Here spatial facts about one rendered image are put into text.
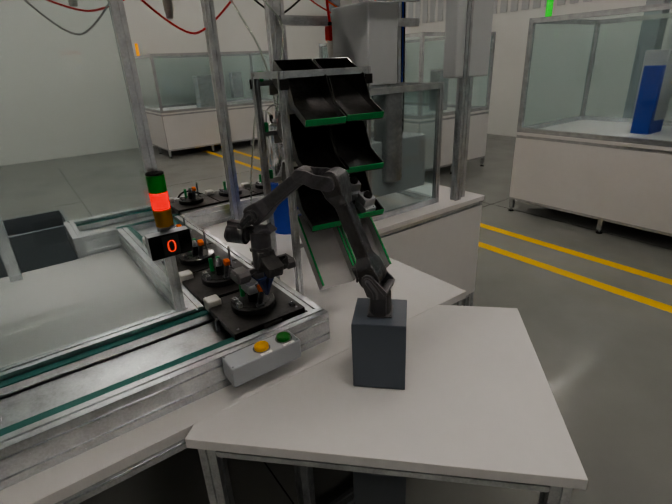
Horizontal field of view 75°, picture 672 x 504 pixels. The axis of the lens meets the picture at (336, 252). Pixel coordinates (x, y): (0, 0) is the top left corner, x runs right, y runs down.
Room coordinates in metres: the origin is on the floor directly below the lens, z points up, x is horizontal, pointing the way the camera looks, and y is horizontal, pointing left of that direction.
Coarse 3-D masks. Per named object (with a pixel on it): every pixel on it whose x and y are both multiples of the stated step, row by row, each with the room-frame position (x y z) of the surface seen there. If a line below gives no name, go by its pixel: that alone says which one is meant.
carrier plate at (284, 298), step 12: (276, 288) 1.35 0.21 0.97; (228, 300) 1.28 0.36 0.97; (276, 300) 1.27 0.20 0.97; (288, 300) 1.26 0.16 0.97; (216, 312) 1.21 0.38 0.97; (228, 312) 1.21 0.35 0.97; (276, 312) 1.19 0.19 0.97; (288, 312) 1.19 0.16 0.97; (300, 312) 1.21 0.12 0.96; (228, 324) 1.14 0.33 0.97; (240, 324) 1.13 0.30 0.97; (252, 324) 1.13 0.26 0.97; (264, 324) 1.13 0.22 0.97; (240, 336) 1.09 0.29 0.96
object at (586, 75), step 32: (544, 32) 4.79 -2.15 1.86; (576, 32) 4.53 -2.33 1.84; (608, 32) 4.29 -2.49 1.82; (640, 32) 4.08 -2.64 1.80; (544, 64) 4.76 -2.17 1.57; (576, 64) 4.49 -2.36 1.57; (608, 64) 4.25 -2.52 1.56; (640, 64) 4.04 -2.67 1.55; (544, 96) 4.72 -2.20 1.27; (576, 96) 4.45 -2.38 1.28; (608, 96) 4.21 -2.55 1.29; (640, 96) 3.99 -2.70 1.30; (544, 128) 4.68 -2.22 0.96; (576, 128) 4.41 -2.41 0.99; (608, 128) 4.17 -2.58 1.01; (640, 128) 3.95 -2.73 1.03
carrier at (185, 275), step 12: (228, 252) 1.51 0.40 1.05; (216, 264) 1.45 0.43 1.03; (240, 264) 1.57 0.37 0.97; (180, 276) 1.45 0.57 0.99; (192, 276) 1.47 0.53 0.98; (204, 276) 1.43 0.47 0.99; (216, 276) 1.43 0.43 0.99; (228, 276) 1.41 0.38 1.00; (192, 288) 1.38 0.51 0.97; (204, 288) 1.38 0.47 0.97; (216, 288) 1.37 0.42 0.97; (228, 288) 1.37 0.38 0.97
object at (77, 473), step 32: (224, 224) 2.38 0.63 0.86; (352, 288) 1.53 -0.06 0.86; (416, 288) 1.51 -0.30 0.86; (448, 288) 1.50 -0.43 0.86; (320, 352) 1.13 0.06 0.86; (256, 384) 0.99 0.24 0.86; (192, 416) 0.88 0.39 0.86; (96, 448) 0.79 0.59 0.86; (128, 448) 0.79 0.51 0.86; (160, 448) 0.80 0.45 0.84; (32, 480) 0.71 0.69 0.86; (64, 480) 0.70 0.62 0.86; (96, 480) 0.72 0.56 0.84
